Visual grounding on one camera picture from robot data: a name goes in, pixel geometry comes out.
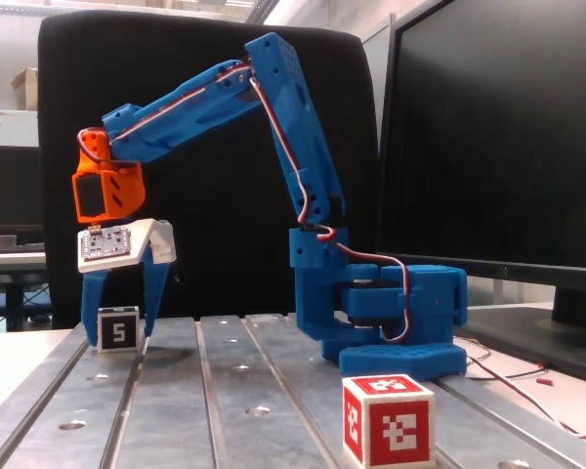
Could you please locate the black marker cube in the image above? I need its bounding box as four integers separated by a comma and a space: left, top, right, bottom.
96, 306, 141, 354

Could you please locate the red marker cube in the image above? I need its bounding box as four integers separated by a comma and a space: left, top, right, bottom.
341, 373, 437, 468

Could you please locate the aluminium slotted base plate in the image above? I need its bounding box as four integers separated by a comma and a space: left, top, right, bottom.
0, 312, 586, 469

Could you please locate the red white wire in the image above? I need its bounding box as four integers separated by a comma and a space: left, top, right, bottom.
461, 339, 586, 441

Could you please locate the cardboard box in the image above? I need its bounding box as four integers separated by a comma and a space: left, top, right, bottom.
9, 66, 39, 111

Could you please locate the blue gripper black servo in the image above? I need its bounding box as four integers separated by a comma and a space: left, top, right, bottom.
80, 238, 174, 340

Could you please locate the white background desk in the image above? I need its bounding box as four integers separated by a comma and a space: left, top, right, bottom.
0, 251, 48, 333

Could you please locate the black Dell monitor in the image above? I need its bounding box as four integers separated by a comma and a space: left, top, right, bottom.
375, 0, 586, 385

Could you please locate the small background monitor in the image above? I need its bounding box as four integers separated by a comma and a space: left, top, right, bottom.
0, 145, 43, 231

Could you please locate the white cabinet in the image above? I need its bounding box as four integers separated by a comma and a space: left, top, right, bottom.
0, 109, 39, 147

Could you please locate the black office chair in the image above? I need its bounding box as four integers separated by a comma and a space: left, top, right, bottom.
37, 10, 380, 329

